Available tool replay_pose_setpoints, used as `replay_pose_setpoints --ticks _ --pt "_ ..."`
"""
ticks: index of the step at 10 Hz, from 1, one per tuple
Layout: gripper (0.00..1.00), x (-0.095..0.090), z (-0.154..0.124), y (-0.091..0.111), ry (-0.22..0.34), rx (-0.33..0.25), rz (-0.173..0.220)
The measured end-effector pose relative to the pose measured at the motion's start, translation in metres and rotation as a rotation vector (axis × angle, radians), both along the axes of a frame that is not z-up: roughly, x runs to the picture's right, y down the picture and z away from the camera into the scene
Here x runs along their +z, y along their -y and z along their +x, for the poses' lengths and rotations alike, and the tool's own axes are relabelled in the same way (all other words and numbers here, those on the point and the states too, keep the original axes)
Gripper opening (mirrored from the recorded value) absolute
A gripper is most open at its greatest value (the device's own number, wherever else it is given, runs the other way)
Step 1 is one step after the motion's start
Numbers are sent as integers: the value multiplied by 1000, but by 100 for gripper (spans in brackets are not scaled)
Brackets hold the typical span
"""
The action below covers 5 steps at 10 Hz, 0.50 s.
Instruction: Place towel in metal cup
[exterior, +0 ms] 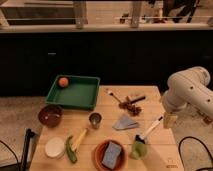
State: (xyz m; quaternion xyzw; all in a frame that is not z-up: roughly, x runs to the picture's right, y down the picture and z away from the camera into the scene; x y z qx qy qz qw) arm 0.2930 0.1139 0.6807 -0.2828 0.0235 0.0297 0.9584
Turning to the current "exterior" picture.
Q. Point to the green cup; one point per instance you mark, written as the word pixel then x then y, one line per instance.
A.
pixel 138 150

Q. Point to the dark brown bowl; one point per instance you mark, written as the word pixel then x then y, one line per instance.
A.
pixel 50 115

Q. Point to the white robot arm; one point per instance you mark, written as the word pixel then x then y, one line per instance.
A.
pixel 187 87

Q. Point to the white handled black brush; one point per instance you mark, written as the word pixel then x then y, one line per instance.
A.
pixel 141 137

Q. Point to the grey blue towel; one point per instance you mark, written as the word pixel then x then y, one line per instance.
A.
pixel 125 122

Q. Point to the white round lid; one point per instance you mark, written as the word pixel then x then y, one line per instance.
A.
pixel 55 148

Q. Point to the blue grey sponge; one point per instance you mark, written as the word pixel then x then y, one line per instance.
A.
pixel 111 154

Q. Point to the green plastic tray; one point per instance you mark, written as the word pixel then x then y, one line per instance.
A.
pixel 81 92

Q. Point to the black stand left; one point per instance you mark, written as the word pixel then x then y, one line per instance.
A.
pixel 20 164

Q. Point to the orange ball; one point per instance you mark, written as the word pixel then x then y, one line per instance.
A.
pixel 63 82

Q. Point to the small metal cup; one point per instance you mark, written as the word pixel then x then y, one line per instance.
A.
pixel 95 120

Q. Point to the brown wooden spoon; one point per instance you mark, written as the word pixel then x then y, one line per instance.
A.
pixel 109 92

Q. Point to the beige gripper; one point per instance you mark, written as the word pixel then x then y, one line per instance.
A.
pixel 169 120

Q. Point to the orange bowl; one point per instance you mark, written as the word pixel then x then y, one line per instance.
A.
pixel 98 155

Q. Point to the yellow corn cob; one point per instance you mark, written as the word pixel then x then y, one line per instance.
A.
pixel 78 141

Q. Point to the green pepper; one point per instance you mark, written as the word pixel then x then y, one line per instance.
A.
pixel 71 154

